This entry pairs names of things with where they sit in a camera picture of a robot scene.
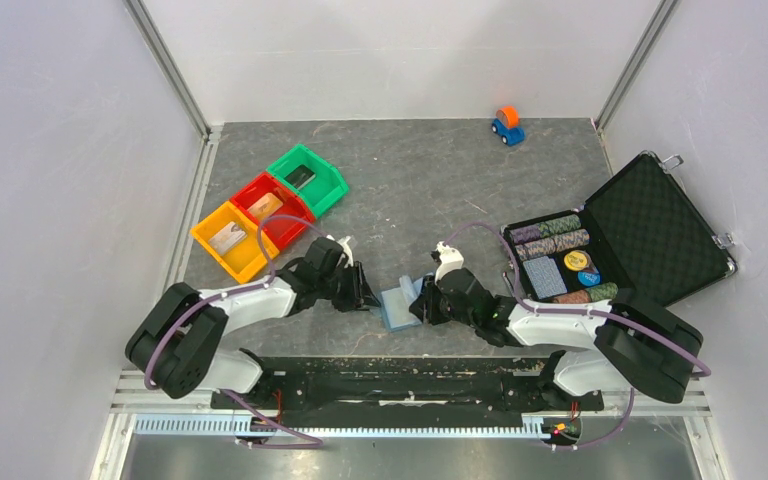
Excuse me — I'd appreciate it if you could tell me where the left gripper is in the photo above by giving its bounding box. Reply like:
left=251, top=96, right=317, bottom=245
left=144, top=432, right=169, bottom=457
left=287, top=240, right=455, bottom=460
left=317, top=261, right=381, bottom=313

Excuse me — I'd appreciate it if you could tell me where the blue leather card holder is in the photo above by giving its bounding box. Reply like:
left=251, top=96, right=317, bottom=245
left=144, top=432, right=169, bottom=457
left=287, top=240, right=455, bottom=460
left=379, top=275, right=423, bottom=332

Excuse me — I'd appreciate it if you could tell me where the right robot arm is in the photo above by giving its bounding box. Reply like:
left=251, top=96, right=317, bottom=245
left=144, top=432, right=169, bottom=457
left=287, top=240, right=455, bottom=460
left=409, top=268, right=710, bottom=408

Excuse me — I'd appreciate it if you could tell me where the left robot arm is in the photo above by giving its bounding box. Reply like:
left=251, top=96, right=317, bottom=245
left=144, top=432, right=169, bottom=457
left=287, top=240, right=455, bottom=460
left=124, top=237, right=380, bottom=408

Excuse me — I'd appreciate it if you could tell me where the blue playing card deck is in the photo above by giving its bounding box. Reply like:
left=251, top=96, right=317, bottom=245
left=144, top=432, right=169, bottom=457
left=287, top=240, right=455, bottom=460
left=524, top=256, right=568, bottom=299

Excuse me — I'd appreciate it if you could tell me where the tan card in red bin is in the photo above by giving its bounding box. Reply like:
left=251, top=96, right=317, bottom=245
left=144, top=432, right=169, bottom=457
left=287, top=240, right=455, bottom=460
left=247, top=192, right=284, bottom=222

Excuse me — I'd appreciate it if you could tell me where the dark card in green bin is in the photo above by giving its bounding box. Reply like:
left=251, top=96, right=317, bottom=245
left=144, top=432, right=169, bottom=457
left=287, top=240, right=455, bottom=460
left=285, top=165, right=316, bottom=190

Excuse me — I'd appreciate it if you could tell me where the grey card in yellow bin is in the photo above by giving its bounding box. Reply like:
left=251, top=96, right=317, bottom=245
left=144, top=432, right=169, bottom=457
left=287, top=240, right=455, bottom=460
left=208, top=221, right=248, bottom=256

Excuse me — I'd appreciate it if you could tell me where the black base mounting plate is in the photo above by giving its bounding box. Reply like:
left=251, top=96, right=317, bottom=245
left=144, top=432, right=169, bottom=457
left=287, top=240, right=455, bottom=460
left=241, top=357, right=604, bottom=428

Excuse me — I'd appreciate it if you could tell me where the red plastic bin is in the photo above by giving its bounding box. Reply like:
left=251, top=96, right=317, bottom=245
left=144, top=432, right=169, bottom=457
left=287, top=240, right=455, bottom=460
left=230, top=172, right=315, bottom=251

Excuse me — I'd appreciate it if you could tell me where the green plastic bin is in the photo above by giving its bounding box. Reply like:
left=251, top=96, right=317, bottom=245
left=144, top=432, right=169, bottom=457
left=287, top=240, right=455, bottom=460
left=266, top=144, right=349, bottom=219

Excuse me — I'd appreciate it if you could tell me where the yellow plastic bin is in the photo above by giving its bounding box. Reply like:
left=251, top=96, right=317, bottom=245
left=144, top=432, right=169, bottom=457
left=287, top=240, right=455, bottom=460
left=190, top=201, right=268, bottom=284

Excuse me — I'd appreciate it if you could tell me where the yellow dealer chip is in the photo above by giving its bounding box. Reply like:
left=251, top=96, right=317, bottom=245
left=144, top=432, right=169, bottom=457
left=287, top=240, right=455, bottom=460
left=563, top=250, right=592, bottom=272

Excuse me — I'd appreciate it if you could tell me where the blue dealer chip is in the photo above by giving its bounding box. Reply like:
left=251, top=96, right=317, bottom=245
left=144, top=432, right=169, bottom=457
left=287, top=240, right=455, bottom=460
left=577, top=269, right=602, bottom=288

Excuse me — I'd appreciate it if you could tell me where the blue orange toy car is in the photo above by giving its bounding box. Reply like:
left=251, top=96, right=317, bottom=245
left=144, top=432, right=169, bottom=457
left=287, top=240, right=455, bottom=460
left=491, top=106, right=526, bottom=146

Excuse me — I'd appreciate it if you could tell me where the black poker chip case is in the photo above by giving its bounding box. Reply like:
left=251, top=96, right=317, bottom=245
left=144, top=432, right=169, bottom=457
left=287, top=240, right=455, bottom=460
left=501, top=150, right=737, bottom=306

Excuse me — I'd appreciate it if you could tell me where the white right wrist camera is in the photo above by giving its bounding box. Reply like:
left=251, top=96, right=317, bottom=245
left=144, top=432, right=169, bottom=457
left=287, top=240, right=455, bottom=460
left=431, top=241, right=464, bottom=282

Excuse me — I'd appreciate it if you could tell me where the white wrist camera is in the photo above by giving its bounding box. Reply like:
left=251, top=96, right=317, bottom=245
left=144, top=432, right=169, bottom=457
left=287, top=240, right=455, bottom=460
left=431, top=241, right=464, bottom=282
left=336, top=235, right=357, bottom=266

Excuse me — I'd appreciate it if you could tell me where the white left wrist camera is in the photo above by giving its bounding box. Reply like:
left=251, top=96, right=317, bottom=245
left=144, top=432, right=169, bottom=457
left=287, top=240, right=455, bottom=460
left=336, top=235, right=357, bottom=266

